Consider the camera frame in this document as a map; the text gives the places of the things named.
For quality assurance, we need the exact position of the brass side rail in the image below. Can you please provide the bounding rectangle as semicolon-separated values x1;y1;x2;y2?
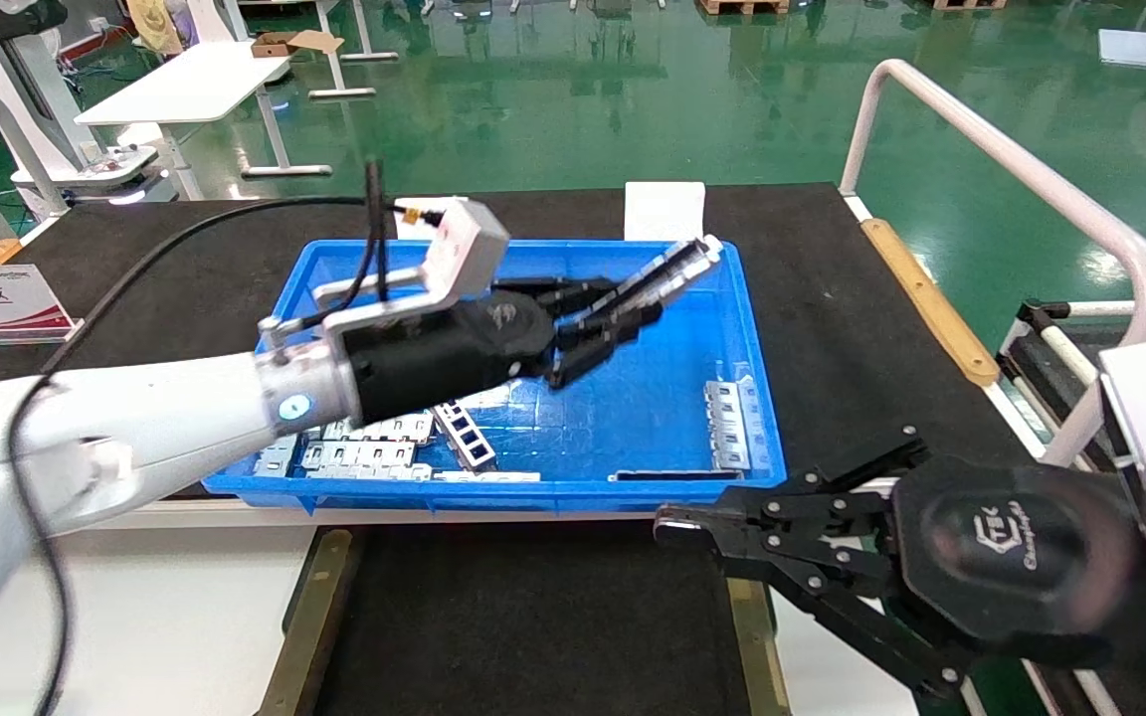
255;527;355;716
717;577;793;716

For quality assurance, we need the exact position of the yellow garment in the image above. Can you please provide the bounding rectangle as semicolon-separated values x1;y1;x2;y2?
130;0;188;53

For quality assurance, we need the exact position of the white work table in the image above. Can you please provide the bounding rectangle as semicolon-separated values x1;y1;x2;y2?
76;40;335;182

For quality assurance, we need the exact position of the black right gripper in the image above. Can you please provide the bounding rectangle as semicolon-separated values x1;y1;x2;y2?
654;427;1143;703

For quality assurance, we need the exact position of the white tube railing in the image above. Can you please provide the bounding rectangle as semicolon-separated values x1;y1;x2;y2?
839;58;1146;468

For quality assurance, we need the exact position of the black camera cable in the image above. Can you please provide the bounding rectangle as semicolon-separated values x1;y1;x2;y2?
6;159;450;716

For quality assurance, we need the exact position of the silver metal channel part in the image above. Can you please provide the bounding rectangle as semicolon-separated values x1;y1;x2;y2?
573;236;725;329

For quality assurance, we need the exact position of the grey curved handrail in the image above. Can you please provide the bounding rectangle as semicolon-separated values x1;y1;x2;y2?
0;80;72;222

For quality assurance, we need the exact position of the dark thin metal bar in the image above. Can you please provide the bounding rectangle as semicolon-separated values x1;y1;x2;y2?
610;469;745;483

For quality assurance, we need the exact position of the white table frame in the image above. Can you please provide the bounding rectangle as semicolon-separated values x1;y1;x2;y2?
309;0;400;100

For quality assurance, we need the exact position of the silver part with square holes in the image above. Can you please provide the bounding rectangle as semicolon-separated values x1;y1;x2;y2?
431;400;497;471

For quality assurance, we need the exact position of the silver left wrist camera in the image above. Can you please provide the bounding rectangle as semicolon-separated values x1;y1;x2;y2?
260;197;511;345

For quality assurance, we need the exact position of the open cardboard box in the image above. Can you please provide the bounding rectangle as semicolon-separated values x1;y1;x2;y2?
252;30;345;59

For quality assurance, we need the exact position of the black cart frame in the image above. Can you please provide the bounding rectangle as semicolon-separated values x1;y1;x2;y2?
996;298;1146;468

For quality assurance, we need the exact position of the white floor board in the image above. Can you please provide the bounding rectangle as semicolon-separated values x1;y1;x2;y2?
1098;28;1146;71

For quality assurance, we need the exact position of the black table mat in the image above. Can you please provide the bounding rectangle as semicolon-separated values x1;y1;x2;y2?
0;183;1032;510

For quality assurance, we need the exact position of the blue plastic bin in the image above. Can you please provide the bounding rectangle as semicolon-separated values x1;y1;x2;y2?
200;239;789;516

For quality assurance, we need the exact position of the thin white metal bar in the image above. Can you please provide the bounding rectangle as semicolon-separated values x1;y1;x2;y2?
432;469;542;484

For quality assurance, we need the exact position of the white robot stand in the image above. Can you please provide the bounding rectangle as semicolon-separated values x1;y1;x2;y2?
0;0;176;210

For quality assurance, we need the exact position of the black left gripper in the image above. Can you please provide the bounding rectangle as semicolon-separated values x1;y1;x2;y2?
344;275;665;425

